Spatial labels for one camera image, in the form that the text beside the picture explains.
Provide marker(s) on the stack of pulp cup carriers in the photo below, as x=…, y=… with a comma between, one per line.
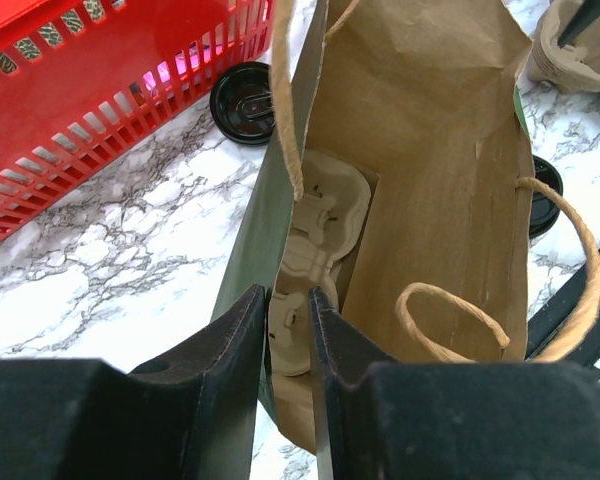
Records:
x=573, y=68

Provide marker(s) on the brown pulp cup carrier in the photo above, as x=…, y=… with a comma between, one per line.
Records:
x=325, y=227

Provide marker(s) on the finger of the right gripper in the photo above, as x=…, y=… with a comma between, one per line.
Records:
x=585, y=15

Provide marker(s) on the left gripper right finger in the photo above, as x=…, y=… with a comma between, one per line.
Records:
x=378, y=418

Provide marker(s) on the stack of black cup lids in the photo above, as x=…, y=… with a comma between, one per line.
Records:
x=241, y=104

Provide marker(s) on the red plastic shopping basket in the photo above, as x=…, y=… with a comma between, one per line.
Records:
x=80, y=85

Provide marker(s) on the black cup lid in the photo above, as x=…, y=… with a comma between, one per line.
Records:
x=544, y=212

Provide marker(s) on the green kraft paper bag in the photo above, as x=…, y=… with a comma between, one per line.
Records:
x=419, y=97

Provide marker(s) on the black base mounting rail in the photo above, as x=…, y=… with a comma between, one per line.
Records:
x=558, y=313

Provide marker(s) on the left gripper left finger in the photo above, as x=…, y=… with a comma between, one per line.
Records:
x=188, y=413

